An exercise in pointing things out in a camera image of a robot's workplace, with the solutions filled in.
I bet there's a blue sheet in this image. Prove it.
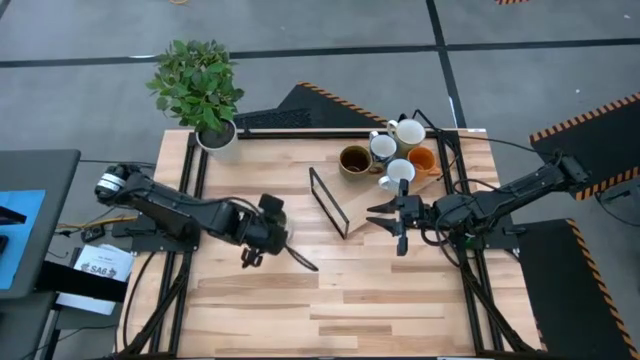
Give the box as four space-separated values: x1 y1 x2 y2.
0 188 47 291

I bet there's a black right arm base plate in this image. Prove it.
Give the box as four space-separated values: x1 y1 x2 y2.
449 219 520 252

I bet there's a white green patterned mug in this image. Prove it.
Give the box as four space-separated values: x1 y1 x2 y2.
377 158 417 195

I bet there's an olive teal glazed mug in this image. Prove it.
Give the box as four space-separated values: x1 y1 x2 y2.
338 144 384 182

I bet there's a white printed paper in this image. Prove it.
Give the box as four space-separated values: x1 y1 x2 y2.
72 243 136 282

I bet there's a grey desk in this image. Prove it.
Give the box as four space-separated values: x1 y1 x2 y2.
0 148 82 301

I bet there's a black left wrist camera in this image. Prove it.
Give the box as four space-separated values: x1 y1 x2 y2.
257 193 286 217

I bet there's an orange ceramic mug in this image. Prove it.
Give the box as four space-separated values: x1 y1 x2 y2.
407 146 443 184

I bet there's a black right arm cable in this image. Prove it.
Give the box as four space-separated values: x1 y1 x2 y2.
418 177 471 270

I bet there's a blue floral white mug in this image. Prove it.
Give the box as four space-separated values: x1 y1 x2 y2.
368 130 400 164

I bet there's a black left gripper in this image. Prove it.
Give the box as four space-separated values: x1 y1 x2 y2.
239 212 320 273

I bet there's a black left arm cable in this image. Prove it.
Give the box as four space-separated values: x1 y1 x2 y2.
187 195 261 214

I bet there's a black table frame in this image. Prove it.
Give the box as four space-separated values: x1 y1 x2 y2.
117 128 539 359

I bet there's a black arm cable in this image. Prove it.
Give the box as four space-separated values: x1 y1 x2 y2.
187 195 261 214
418 177 471 270

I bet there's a potted green plant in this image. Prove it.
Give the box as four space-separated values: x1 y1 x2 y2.
144 38 246 154

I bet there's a black mat with hazard stripes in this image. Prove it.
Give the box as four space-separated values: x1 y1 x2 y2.
516 218 640 360
233 81 389 130
529 92 640 201

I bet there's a pale yellow-green mug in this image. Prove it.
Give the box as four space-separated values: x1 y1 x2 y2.
386 118 427 154

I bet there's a black metal rack wooden shelf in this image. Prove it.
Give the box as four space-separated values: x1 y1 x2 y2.
308 142 446 240

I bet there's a yellow cable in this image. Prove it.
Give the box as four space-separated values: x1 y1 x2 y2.
54 215 139 234

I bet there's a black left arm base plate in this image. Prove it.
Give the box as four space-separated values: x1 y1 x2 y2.
110 218 202 254

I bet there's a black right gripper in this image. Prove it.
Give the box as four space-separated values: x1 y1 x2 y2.
366 178 437 257

